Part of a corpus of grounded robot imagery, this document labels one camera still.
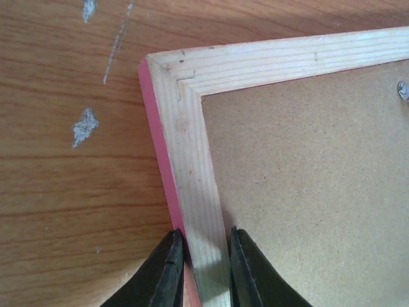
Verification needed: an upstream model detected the pink picture frame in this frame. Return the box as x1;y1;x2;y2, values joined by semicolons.
138;27;408;306

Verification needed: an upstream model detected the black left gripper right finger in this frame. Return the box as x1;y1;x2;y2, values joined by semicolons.
230;226;311;307

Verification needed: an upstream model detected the metal frame retaining clip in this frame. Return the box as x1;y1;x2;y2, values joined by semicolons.
397;81;409;102

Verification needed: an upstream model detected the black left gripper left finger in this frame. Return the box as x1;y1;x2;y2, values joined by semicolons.
102;230;184;307

